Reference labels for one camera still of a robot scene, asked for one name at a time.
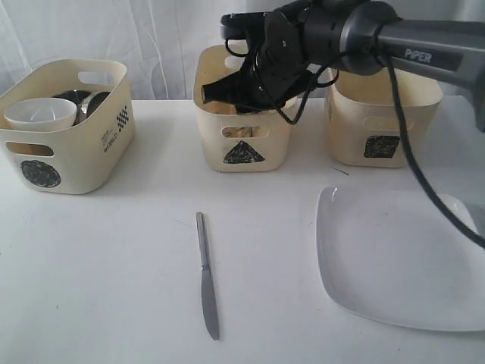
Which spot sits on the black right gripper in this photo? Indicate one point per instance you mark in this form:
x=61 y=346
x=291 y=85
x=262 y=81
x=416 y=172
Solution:
x=261 y=84

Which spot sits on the steel table knife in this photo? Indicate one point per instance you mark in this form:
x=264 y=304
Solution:
x=208 y=295

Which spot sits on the white ceramic bowl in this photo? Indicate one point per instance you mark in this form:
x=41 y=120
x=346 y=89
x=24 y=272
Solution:
x=41 y=114

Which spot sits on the white square plate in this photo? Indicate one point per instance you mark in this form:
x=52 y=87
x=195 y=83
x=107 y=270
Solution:
x=392 y=257

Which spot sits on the wooden chopstick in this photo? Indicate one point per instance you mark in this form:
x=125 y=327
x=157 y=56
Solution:
x=237 y=132

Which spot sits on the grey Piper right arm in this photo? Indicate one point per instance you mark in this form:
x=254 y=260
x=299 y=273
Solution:
x=357 y=37

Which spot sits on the cream bin with triangle mark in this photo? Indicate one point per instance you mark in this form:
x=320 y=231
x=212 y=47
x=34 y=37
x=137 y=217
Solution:
x=265 y=151

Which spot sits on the white curtain backdrop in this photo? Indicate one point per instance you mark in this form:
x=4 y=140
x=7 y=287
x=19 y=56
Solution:
x=159 y=41

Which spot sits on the cream bin with square mark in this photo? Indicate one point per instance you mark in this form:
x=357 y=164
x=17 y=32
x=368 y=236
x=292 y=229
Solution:
x=362 y=127

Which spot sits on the cream bin with circle mark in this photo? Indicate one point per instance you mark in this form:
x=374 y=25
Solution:
x=78 y=159

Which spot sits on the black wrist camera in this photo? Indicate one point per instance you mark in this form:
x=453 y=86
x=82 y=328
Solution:
x=238 y=26

